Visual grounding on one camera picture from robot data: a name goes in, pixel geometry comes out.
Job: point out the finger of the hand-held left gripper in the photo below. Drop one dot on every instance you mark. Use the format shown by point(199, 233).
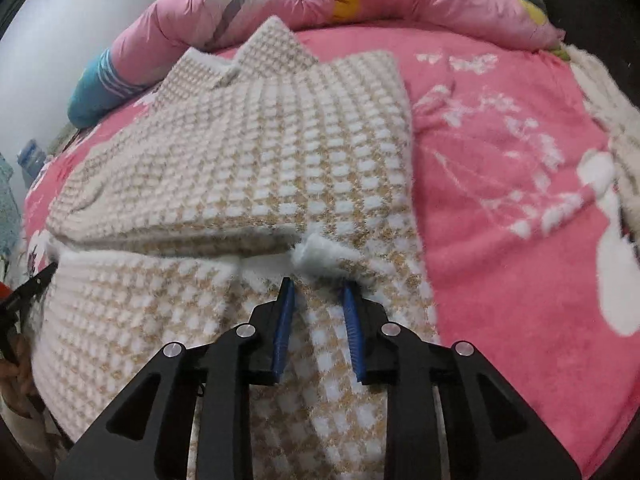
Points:
point(35, 285)

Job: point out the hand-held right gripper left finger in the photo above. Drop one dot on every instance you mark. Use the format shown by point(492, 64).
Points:
point(282, 335)

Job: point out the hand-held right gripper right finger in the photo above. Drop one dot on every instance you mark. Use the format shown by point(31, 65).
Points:
point(354, 335)

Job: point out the beige white knit cardigan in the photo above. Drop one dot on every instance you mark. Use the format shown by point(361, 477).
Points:
point(300, 160)

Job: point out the person's left hand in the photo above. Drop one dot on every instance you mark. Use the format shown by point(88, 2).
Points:
point(22, 375)

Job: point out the teal patterned cloth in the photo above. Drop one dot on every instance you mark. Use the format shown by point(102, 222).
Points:
point(6, 200)

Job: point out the blue water bottle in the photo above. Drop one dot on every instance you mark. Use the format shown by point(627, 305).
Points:
point(32, 157)

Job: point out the pink printed blanket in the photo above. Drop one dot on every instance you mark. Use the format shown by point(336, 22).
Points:
point(500, 260)

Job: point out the blue striped pillow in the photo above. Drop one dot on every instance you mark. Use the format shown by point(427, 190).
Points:
point(95, 95)

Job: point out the pink printed quilt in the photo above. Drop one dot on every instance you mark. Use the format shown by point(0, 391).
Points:
point(400, 5)

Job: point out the white fuzzy garment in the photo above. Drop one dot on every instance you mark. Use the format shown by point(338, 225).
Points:
point(615, 110)

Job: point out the dark furniture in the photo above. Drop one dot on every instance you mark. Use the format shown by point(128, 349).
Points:
point(590, 20)

